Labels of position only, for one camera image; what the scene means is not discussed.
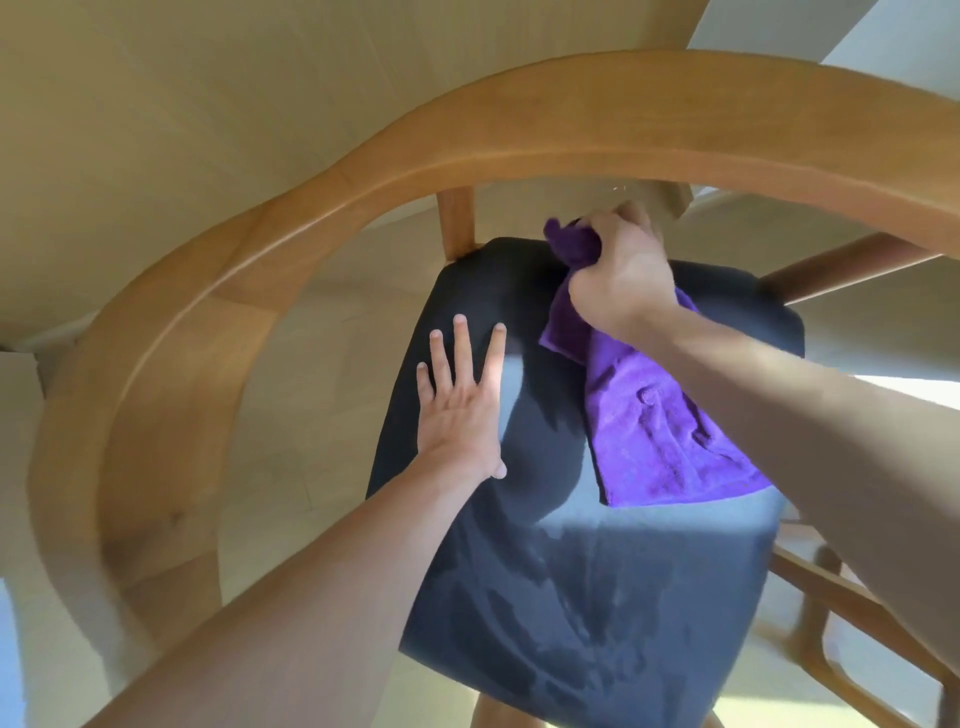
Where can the person's right hand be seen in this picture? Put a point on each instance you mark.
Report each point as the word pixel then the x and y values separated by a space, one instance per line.
pixel 626 274

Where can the person's left hand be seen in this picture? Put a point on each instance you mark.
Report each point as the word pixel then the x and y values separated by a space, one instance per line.
pixel 461 420

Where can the purple microfibre cloth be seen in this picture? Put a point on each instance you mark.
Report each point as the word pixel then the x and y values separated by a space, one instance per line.
pixel 645 435

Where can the wooden chair with black seat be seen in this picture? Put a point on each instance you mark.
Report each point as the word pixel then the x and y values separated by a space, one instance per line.
pixel 600 562

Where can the person's left forearm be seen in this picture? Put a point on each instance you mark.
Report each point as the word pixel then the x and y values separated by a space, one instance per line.
pixel 292 622

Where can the person's right forearm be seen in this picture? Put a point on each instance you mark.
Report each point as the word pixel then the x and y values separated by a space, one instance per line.
pixel 810 435

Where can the person's left leg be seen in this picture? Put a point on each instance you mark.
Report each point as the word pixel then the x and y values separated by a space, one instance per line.
pixel 502 716

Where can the round wooden table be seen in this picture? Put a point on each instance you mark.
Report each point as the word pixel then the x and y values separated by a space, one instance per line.
pixel 847 622

